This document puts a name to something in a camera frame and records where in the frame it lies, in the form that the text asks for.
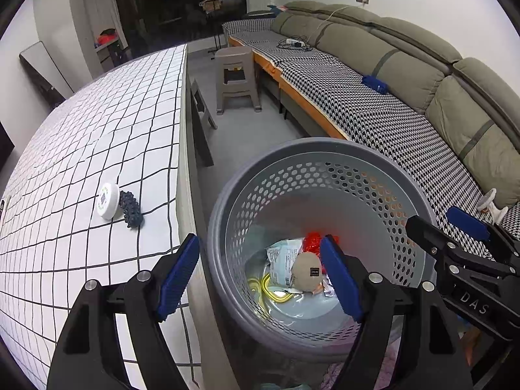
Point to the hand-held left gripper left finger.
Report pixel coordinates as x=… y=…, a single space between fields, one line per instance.
x=178 y=276

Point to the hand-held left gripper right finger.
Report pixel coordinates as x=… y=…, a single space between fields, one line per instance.
x=339 y=276

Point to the red bag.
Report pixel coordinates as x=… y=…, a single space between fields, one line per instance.
x=106 y=37

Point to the beige plush ball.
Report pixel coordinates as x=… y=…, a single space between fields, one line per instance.
x=306 y=272

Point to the pink mesh bag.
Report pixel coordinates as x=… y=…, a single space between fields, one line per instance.
x=312 y=243

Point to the grey side shelf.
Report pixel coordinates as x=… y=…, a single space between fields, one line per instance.
x=111 y=55

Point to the light blue wipes packet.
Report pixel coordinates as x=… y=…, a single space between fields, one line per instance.
x=280 y=262

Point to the olive green sofa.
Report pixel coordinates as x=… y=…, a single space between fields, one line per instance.
x=406 y=61

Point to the grey perforated plastic basket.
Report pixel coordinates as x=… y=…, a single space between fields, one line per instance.
x=252 y=211

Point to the teal cloth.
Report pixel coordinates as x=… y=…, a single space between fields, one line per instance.
x=276 y=9

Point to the houndstooth sofa cover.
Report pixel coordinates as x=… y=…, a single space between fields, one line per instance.
x=357 y=118

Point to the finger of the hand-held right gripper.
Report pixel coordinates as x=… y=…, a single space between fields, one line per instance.
x=428 y=237
x=467 y=219

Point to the grey bedside bench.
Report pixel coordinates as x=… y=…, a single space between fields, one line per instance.
x=201 y=130

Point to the grey plastic stool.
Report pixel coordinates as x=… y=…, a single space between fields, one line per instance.
x=235 y=59

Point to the white crumpled cloth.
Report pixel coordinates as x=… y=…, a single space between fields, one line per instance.
x=489 y=207

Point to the hanger with pink cloth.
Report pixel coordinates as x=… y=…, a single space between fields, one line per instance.
x=213 y=5

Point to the white round container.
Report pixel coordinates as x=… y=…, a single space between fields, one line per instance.
x=107 y=201

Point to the small blue box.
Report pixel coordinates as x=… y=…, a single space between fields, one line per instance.
x=374 y=83

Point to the dark spiky roller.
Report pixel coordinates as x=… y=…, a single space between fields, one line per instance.
x=131 y=209

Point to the grey leaning board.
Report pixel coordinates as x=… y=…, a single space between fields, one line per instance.
x=42 y=73

